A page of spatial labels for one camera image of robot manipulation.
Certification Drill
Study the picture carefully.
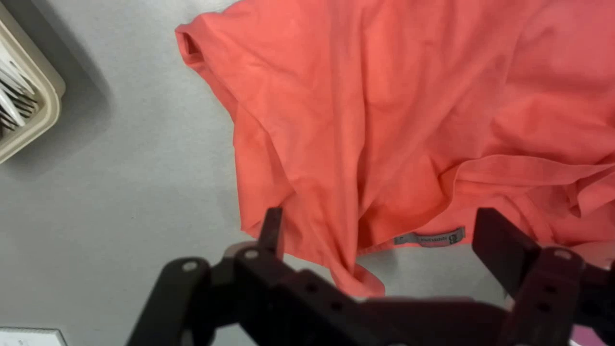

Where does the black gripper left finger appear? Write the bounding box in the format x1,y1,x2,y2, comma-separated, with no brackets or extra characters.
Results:
126,206,362,346

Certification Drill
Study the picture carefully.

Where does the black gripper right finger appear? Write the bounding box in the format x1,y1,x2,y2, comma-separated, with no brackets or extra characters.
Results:
472,206,615,346

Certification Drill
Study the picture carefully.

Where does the coral red sweatshirt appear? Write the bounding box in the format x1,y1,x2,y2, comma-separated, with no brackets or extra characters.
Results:
174,0,615,302

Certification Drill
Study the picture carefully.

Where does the beige cutlery tray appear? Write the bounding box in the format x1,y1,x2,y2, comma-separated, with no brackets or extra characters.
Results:
0,18,68,166

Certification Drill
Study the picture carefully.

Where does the white plastic cutlery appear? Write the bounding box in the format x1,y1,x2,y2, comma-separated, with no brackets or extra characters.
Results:
0,41,43,133

